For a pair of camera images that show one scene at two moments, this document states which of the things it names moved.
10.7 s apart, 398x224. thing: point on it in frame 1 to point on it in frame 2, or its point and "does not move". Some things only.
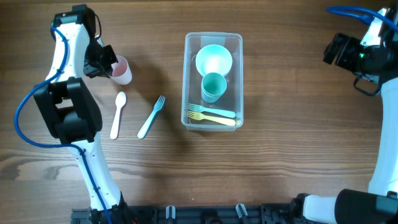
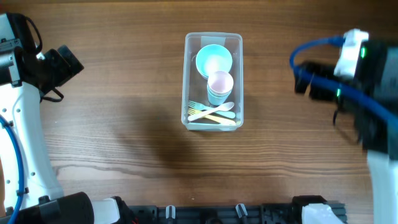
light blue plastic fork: (157, 106) to (205, 125)
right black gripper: (339, 50) to (311, 79)
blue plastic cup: (211, 94) to (217, 99)
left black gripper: (104, 62) to (65, 66)
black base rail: (232, 214) does not move
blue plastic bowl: (213, 58) does not move
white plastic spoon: (120, 99) to (223, 106)
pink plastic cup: (121, 73) to (220, 81)
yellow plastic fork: (204, 117) does not move
